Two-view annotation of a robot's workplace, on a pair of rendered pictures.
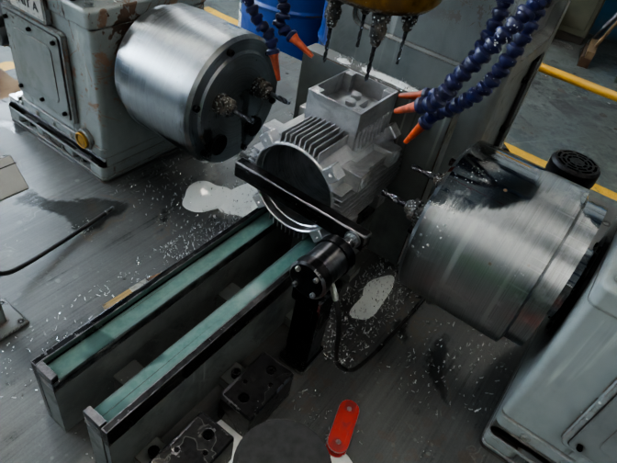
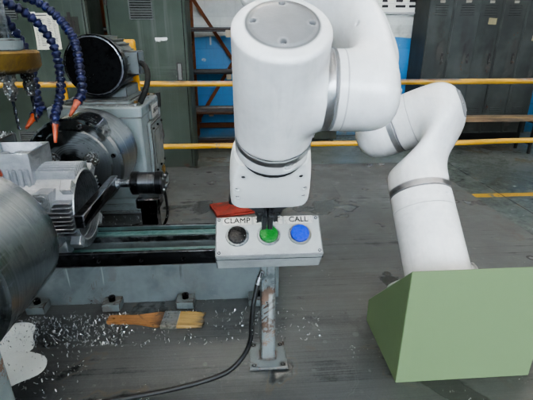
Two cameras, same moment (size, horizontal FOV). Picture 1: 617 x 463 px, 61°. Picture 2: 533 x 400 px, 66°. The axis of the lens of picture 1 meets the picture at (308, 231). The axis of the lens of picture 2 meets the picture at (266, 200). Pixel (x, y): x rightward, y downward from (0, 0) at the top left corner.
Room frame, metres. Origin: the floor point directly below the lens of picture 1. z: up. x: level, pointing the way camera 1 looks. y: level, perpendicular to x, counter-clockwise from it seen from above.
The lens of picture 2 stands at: (0.79, 0.97, 1.36)
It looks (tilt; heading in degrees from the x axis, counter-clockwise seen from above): 22 degrees down; 238
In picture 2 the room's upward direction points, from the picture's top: straight up
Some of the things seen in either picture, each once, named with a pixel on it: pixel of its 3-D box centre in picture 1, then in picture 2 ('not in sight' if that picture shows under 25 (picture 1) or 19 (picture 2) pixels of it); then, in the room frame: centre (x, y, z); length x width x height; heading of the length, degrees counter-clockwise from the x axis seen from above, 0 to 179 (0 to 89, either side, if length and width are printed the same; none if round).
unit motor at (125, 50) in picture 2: not in sight; (123, 98); (0.43, -0.55, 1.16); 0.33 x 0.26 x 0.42; 62
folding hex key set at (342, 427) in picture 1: (342, 427); not in sight; (0.40, -0.11, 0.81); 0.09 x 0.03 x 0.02; 168
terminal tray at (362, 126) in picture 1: (350, 109); (13, 163); (0.80, -0.03, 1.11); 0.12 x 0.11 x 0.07; 152
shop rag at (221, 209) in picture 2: not in sight; (234, 208); (0.18, -0.21, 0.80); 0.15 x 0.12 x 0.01; 168
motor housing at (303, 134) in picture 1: (326, 165); (41, 205); (0.76, -0.01, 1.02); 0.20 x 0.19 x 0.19; 152
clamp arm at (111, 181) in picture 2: (298, 202); (100, 198); (0.64, 0.02, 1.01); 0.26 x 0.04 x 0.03; 62
